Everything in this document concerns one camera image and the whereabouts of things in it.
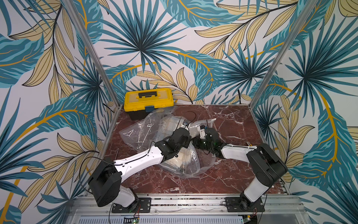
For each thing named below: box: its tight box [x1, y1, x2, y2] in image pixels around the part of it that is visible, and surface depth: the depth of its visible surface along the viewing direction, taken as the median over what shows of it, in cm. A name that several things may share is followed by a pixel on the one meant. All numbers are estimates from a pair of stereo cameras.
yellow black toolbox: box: [123, 87, 175, 121], surface depth 102 cm
